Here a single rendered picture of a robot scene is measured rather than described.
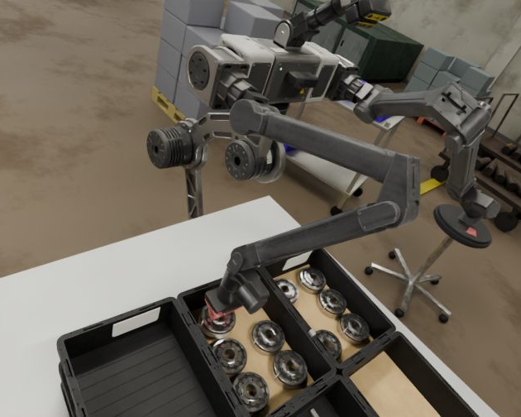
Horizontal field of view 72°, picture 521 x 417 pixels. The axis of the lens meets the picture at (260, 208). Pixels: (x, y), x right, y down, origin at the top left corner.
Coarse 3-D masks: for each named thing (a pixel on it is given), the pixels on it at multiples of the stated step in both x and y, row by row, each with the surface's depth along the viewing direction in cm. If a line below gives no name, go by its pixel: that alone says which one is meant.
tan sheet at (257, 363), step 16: (240, 320) 112; (256, 320) 114; (208, 336) 105; (240, 336) 108; (256, 352) 106; (256, 368) 102; (272, 384) 100; (304, 384) 103; (272, 400) 97; (256, 416) 92
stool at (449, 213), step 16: (448, 208) 241; (448, 224) 225; (480, 224) 238; (448, 240) 241; (464, 240) 220; (480, 240) 222; (400, 256) 288; (432, 256) 253; (368, 272) 271; (384, 272) 269; (416, 272) 265; (416, 288) 268
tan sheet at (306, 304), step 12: (288, 276) 133; (300, 288) 130; (324, 288) 134; (300, 300) 126; (312, 300) 128; (300, 312) 122; (312, 312) 124; (348, 312) 129; (312, 324) 120; (324, 324) 121; (336, 324) 123; (348, 348) 117; (360, 348) 118
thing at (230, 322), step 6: (204, 306) 104; (204, 312) 103; (234, 312) 106; (204, 318) 102; (228, 318) 104; (234, 318) 104; (204, 324) 100; (210, 324) 101; (216, 324) 101; (222, 324) 102; (228, 324) 103; (210, 330) 100; (216, 330) 100; (222, 330) 100; (228, 330) 101
